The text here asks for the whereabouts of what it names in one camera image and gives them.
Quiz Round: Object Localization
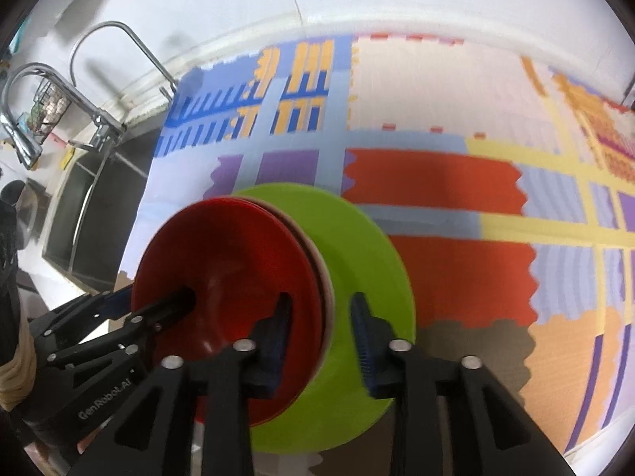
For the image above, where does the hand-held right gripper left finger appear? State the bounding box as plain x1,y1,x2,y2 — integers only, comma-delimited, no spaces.
67,292,293,476

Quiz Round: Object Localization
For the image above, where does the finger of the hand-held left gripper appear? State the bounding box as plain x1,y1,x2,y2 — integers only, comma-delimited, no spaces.
47,285,196,365
30,288,135,348

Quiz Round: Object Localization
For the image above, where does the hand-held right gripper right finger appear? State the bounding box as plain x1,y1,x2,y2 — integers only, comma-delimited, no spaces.
350,292,576,476

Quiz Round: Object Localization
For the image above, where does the red and black bowl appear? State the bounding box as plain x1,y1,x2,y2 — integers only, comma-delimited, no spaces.
131,197,323,427

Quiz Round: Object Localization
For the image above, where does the pink bowl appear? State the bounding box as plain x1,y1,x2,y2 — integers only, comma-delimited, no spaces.
258,203,328,358

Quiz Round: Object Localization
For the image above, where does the green plate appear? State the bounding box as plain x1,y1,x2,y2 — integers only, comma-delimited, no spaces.
233,183,416,454

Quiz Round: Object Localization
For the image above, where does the person's left forearm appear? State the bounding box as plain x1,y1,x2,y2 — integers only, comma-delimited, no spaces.
0,258,38,412

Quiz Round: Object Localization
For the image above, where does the steel sink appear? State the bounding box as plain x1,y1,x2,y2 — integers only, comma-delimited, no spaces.
42,129,164,294

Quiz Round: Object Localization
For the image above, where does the colourful patterned mat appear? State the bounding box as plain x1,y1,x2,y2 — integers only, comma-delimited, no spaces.
116,34,635,457

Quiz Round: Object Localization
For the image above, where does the chrome kitchen faucet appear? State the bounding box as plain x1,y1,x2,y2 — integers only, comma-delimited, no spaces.
0,63,127,170

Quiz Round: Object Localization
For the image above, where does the thin gooseneck faucet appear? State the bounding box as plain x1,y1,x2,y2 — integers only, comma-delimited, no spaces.
69,21,178,105

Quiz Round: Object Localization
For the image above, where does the black wire basket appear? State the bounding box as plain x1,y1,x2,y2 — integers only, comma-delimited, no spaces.
22,82,73,137

